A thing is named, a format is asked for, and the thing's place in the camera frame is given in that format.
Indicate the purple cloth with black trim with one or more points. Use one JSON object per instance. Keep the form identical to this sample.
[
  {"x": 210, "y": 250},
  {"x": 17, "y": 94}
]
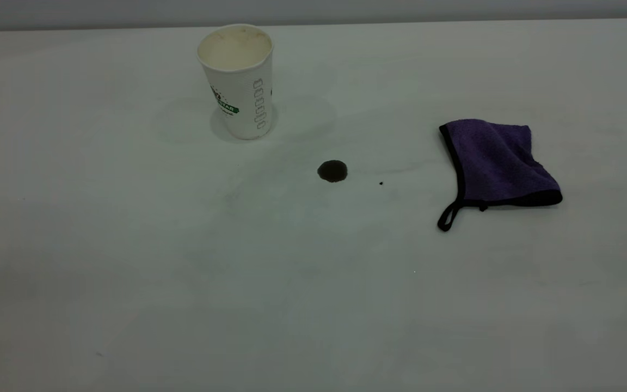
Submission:
[{"x": 496, "y": 163}]

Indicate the white paper coffee cup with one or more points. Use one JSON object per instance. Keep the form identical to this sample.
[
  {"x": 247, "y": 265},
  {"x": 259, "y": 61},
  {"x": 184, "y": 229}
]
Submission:
[{"x": 240, "y": 87}]

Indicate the dark coffee spill spot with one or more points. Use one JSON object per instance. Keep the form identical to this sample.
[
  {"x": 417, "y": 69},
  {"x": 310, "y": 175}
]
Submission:
[{"x": 332, "y": 171}]

